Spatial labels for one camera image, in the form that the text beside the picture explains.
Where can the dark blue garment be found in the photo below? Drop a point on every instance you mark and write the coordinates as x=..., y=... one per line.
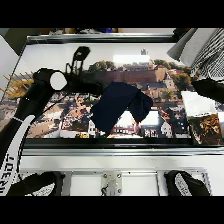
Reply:
x=115, y=103

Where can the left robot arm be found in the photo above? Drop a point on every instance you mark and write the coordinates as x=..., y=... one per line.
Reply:
x=31, y=100

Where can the grey garment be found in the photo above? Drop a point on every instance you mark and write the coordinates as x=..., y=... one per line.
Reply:
x=193, y=45

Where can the black white striped garment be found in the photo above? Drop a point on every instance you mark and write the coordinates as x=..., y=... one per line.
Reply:
x=211, y=58

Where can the silver frame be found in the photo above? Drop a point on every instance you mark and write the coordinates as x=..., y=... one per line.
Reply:
x=133, y=152

